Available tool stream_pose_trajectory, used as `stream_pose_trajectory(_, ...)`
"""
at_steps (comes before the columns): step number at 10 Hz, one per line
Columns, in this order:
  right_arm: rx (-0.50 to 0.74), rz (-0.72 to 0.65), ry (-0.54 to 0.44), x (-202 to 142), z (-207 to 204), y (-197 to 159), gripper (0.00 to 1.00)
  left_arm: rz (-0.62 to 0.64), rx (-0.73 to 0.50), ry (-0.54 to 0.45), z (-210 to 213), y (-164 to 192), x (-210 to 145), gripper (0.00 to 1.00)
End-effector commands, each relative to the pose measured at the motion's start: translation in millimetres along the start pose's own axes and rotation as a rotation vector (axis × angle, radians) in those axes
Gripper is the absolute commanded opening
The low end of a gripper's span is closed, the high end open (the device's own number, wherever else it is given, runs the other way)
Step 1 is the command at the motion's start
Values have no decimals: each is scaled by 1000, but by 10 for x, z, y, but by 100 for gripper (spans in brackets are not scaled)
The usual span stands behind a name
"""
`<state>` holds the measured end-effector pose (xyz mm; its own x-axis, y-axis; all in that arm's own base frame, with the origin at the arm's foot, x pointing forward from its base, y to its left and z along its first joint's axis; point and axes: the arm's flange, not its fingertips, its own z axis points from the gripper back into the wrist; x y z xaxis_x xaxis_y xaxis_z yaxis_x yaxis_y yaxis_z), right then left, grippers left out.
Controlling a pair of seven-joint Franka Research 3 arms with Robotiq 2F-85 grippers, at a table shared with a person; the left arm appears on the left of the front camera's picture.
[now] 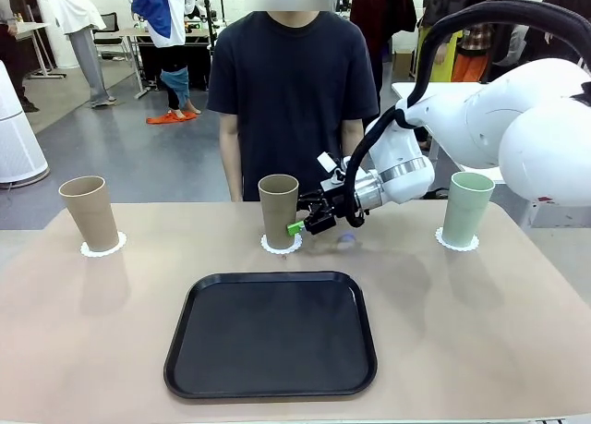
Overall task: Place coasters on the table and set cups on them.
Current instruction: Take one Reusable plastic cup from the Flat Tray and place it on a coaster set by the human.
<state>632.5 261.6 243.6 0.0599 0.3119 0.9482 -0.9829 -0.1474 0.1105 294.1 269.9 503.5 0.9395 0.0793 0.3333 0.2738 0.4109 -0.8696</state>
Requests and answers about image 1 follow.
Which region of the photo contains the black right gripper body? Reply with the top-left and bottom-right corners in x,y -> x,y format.
322,186 -> 359,223

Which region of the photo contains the dark tan plastic cup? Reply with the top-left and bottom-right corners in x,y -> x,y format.
258,174 -> 300,249

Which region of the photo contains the white scalloped paper coaster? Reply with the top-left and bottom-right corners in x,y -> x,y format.
435,226 -> 481,252
79,231 -> 127,259
259,233 -> 304,256

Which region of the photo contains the mint green plastic cup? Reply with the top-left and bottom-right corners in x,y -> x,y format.
441,171 -> 496,248

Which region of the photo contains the light tan plastic cup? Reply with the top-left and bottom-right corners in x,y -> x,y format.
58,176 -> 120,253

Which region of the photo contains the person's right forearm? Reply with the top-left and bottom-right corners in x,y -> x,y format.
219,113 -> 244,192

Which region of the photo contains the person's left forearm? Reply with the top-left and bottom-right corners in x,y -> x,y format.
340,118 -> 364,160

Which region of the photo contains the person in navy t-shirt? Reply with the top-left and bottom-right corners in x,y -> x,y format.
206,0 -> 380,202

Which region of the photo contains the black plastic serving tray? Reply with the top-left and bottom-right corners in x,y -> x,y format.
163,271 -> 378,401

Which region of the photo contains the brown cardboard box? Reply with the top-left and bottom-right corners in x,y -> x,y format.
392,48 -> 416,79

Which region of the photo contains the orange cloth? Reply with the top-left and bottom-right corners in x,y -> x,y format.
146,111 -> 198,126

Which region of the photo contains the white table leg with socket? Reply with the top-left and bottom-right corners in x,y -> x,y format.
517,197 -> 547,229

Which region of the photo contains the mannequin with orange trousers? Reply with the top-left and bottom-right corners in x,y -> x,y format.
451,21 -> 491,83

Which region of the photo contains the black tripod stand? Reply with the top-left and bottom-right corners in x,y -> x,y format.
196,0 -> 230,51

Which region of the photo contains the wooden desk with white legs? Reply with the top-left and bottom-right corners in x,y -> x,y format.
118,26 -> 218,100

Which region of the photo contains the seated person in background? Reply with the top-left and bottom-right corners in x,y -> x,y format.
491,24 -> 530,67

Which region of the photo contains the mannequin with blue white jacket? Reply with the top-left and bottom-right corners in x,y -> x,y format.
130,0 -> 203,120

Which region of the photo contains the black office chair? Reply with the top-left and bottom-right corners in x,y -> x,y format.
91,11 -> 133,63

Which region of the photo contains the white perforated air purifier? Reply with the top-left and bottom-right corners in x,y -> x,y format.
0,58 -> 50,185

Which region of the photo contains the light wooden work table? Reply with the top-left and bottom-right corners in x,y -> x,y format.
16,20 -> 68,79

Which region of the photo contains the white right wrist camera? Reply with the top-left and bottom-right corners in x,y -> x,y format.
316,151 -> 352,188

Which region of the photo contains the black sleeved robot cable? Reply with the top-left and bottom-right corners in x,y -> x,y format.
344,0 -> 591,229

